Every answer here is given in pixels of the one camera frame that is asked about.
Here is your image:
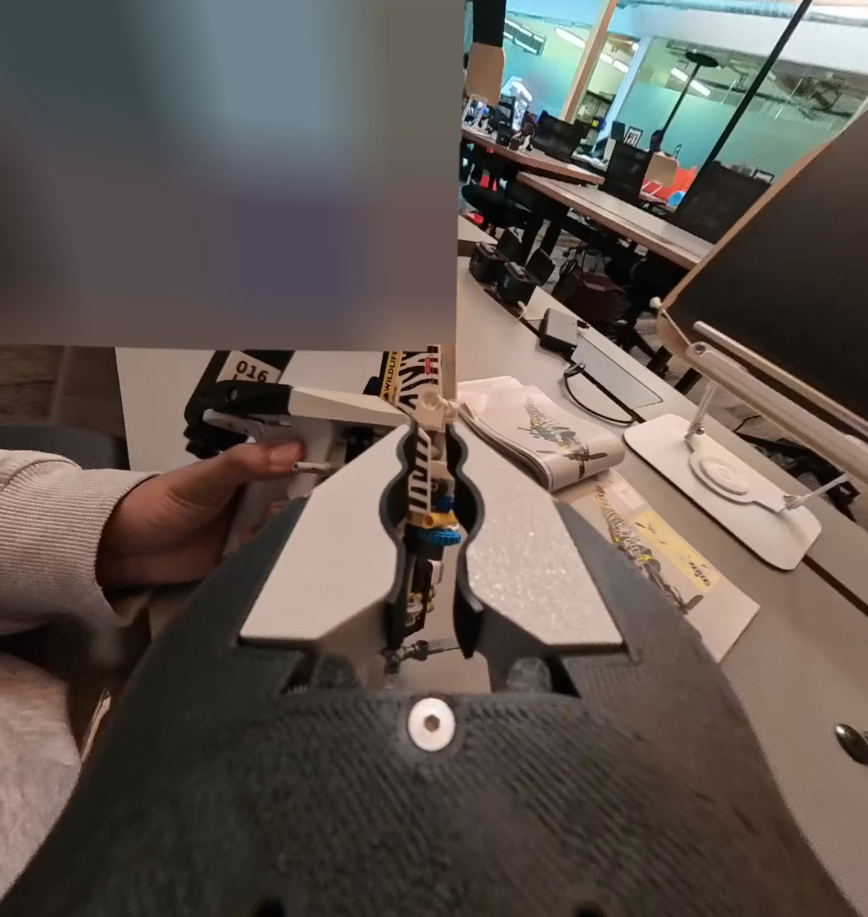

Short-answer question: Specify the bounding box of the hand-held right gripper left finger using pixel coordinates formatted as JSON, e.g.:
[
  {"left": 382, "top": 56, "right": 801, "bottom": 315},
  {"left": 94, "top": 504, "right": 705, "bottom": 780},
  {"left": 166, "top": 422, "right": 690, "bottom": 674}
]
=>
[{"left": 237, "top": 423, "right": 419, "bottom": 685}]

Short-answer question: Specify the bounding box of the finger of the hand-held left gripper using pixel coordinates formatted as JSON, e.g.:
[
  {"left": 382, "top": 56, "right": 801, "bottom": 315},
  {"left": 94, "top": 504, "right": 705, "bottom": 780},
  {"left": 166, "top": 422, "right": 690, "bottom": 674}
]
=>
[{"left": 289, "top": 387, "right": 408, "bottom": 431}]

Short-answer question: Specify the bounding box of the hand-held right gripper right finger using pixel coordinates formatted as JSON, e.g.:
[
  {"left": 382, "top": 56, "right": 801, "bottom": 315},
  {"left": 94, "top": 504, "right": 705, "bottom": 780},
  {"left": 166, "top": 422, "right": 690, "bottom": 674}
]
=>
[{"left": 448, "top": 421, "right": 626, "bottom": 690}]

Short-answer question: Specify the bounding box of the zebra striped lego helicopter model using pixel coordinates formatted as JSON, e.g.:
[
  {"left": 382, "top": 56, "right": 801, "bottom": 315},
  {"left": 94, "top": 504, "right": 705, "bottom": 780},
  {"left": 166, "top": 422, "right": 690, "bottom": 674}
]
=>
[{"left": 364, "top": 344, "right": 472, "bottom": 674}]

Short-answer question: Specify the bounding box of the person's left forearm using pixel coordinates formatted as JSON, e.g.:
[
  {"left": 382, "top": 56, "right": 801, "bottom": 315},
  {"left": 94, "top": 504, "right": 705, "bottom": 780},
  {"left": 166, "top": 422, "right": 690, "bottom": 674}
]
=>
[{"left": 0, "top": 448, "right": 155, "bottom": 639}]

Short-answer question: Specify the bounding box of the open lego instruction booklet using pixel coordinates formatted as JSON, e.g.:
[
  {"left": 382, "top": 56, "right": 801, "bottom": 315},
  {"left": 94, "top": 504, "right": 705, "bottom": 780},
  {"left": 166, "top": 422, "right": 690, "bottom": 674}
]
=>
[{"left": 459, "top": 376, "right": 761, "bottom": 663}]

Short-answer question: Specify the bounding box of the small cluster of lego parts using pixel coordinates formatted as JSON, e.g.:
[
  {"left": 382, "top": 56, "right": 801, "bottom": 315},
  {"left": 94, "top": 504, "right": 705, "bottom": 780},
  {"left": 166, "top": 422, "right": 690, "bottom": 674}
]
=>
[{"left": 835, "top": 722, "right": 868, "bottom": 778}]

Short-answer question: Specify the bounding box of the person's left hand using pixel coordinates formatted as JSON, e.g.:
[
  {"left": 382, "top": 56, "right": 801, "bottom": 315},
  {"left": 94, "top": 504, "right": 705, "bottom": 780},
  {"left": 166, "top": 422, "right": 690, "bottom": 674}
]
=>
[{"left": 97, "top": 438, "right": 309, "bottom": 594}]

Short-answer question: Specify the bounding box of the grey power adapter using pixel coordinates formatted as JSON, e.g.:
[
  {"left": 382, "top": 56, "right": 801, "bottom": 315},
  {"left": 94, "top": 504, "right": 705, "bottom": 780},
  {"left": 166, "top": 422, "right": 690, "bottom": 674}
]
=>
[{"left": 537, "top": 308, "right": 584, "bottom": 353}]

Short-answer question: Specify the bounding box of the brown bag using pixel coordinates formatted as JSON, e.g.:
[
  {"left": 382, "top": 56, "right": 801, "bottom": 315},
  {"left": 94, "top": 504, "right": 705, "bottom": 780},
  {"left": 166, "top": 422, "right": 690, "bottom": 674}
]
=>
[{"left": 552, "top": 256, "right": 632, "bottom": 325}]

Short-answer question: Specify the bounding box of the background office desk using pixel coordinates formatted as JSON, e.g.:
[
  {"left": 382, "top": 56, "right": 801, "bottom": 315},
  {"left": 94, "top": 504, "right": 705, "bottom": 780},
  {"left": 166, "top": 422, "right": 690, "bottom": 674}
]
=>
[
  {"left": 516, "top": 168, "right": 714, "bottom": 269},
  {"left": 462, "top": 125, "right": 607, "bottom": 189}
]

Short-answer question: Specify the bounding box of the black monitor with tan edge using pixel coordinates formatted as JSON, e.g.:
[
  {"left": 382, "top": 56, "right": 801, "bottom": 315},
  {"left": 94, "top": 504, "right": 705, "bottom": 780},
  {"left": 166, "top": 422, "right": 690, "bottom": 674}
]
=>
[{"left": 656, "top": 93, "right": 868, "bottom": 459}]

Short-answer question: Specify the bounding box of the black cable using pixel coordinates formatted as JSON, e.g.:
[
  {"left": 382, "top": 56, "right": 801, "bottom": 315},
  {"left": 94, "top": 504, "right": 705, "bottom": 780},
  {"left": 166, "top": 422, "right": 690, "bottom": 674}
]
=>
[{"left": 563, "top": 362, "right": 643, "bottom": 427}]

